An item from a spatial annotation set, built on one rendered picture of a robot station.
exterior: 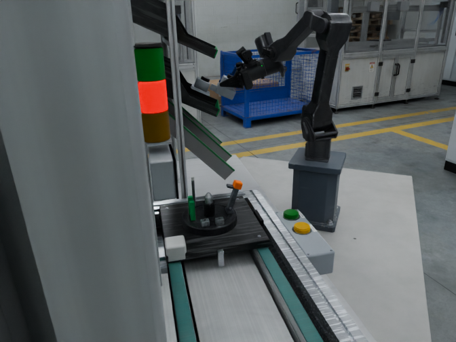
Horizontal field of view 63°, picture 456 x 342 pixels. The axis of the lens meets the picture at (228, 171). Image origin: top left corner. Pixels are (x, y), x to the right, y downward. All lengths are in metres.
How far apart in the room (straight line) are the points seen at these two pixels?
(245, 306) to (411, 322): 0.35
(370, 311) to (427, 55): 6.53
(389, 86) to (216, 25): 4.83
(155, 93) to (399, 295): 0.69
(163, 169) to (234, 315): 0.33
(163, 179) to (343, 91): 5.61
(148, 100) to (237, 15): 9.53
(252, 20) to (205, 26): 1.30
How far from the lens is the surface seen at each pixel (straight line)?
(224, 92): 1.26
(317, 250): 0.88
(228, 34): 10.01
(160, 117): 0.62
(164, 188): 0.62
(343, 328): 0.72
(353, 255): 1.06
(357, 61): 6.21
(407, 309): 0.94
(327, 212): 1.13
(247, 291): 0.82
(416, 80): 7.18
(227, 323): 0.76
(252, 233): 0.90
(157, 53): 0.61
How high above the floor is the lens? 1.45
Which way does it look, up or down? 23 degrees down
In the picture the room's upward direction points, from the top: 1 degrees counter-clockwise
